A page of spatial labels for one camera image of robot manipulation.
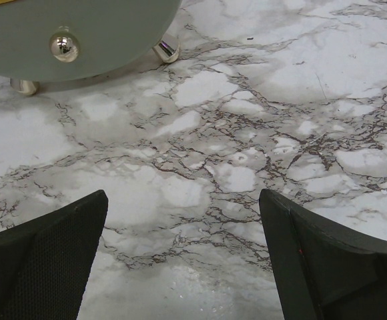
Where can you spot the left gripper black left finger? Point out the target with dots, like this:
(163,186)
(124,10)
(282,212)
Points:
(45,263)

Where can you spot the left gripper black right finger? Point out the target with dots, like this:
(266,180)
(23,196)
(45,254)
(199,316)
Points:
(322,269)

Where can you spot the round three-drawer storage box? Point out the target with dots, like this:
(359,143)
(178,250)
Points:
(55,41)

